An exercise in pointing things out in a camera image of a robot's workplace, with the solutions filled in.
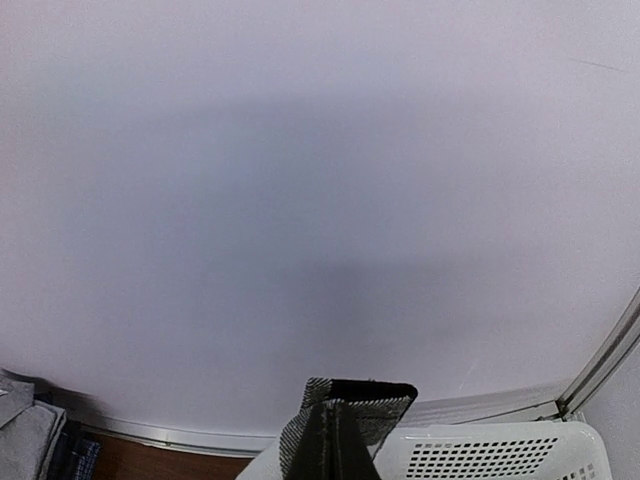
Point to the grey folded shirt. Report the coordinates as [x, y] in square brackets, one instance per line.
[30, 430]

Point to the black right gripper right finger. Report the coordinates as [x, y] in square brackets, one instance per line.
[352, 460]

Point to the black white plaid shirt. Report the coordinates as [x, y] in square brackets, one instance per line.
[378, 408]

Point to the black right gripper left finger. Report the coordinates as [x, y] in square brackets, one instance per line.
[314, 455]

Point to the blue white checked folded shirt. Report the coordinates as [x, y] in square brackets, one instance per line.
[86, 460]

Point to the white plastic laundry basket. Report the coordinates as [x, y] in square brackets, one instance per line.
[524, 450]

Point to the blue plaid folded shirt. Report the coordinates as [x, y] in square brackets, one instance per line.
[64, 457]

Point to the right aluminium frame post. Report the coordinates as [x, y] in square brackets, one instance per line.
[611, 354]

